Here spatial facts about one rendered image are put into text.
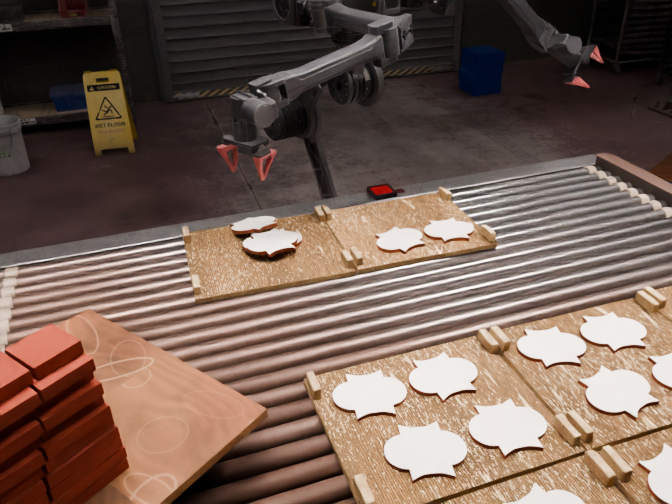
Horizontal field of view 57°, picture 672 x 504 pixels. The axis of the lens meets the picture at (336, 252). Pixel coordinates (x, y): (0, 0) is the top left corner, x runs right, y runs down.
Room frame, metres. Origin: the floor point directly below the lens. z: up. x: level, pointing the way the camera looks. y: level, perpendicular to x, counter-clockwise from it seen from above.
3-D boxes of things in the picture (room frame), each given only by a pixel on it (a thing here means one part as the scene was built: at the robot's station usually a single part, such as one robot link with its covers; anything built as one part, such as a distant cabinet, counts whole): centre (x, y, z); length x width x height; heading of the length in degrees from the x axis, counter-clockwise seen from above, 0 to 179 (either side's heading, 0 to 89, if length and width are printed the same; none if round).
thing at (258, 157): (1.44, 0.19, 1.21); 0.07 x 0.07 x 0.09; 55
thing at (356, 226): (1.59, -0.20, 0.93); 0.41 x 0.35 x 0.02; 107
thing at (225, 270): (1.47, 0.20, 0.93); 0.41 x 0.35 x 0.02; 106
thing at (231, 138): (1.46, 0.22, 1.28); 0.10 x 0.07 x 0.07; 55
